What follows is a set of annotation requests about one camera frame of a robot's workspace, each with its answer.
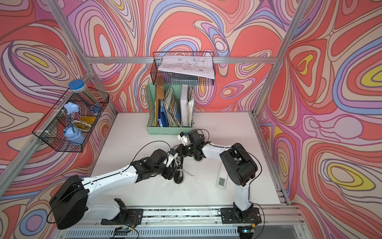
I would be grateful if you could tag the blue lidded jar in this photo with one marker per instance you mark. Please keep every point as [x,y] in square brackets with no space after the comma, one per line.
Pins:
[78,86]

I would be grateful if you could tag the white remote control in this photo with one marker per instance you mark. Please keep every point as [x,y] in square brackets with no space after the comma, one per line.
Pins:
[222,177]

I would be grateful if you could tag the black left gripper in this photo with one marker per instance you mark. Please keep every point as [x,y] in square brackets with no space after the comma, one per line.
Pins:
[170,173]

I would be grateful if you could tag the black wire basket back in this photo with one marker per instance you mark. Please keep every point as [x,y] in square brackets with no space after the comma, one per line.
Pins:
[168,78]

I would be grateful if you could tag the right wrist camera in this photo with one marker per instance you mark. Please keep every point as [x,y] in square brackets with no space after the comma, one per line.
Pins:
[184,138]

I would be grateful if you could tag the white printed paper sheet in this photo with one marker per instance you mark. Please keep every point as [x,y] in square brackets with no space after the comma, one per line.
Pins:
[188,65]

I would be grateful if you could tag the black sneaker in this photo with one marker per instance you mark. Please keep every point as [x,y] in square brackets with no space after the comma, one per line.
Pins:
[180,173]
[199,142]

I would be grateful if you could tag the green perforated file organizer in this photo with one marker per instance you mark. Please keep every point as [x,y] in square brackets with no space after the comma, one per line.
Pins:
[151,128]

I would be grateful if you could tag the black wire basket left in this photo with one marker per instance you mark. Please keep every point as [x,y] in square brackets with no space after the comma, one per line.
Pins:
[71,121]

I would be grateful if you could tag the black wire basket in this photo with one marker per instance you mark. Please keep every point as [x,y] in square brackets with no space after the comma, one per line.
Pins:
[168,78]
[71,121]

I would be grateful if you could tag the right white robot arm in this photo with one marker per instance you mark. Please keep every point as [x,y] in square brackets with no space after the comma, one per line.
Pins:
[239,165]

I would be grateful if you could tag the white book in organizer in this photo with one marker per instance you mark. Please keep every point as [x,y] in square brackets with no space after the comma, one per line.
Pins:
[184,105]

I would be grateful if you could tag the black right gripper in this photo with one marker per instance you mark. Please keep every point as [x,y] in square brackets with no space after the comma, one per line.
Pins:
[182,152]

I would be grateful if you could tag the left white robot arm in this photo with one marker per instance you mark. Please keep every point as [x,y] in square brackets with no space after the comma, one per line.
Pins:
[75,200]

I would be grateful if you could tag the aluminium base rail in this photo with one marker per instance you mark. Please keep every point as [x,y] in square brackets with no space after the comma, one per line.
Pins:
[277,222]

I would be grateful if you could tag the yellow tin in basket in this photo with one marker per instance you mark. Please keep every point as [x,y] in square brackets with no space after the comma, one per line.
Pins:
[84,123]

